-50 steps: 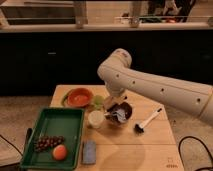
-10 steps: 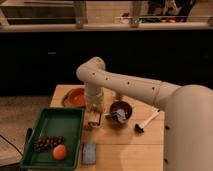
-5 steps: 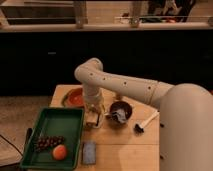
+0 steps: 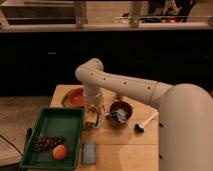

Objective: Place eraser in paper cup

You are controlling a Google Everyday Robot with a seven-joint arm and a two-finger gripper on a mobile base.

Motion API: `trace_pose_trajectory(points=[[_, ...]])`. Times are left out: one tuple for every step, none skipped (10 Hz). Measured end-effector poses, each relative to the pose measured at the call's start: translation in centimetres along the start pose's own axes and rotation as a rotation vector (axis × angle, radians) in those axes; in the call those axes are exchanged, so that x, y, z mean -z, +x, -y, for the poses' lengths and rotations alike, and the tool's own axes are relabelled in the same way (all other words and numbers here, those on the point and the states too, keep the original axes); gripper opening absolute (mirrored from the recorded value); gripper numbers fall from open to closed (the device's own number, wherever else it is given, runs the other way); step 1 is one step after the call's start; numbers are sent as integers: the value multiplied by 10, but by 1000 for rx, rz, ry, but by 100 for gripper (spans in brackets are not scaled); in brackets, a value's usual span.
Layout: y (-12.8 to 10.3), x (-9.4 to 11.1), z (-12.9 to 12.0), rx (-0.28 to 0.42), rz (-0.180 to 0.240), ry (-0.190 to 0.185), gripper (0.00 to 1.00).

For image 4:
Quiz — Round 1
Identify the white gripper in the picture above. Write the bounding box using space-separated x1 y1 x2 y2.
84 98 105 129

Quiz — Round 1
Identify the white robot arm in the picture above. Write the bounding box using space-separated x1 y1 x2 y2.
75 58 213 171

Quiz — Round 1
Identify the grey blue eraser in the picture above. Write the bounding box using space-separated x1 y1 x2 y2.
82 141 96 165

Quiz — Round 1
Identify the orange bowl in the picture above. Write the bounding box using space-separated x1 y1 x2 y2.
67 88 84 107

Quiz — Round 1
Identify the brown bowl with cloth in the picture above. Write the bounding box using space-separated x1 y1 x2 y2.
105 101 133 125

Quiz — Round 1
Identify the green plastic tray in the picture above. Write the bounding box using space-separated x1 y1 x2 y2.
20 108 84 171

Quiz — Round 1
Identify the orange peach fruit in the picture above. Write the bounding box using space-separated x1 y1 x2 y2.
52 144 67 160

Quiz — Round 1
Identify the bunch of dark grapes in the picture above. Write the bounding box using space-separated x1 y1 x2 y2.
34 136 65 152

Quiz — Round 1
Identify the white handled black brush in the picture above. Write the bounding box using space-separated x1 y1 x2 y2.
134 111 158 133

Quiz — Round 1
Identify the black cable left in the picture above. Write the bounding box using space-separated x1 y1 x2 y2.
0 127 34 169

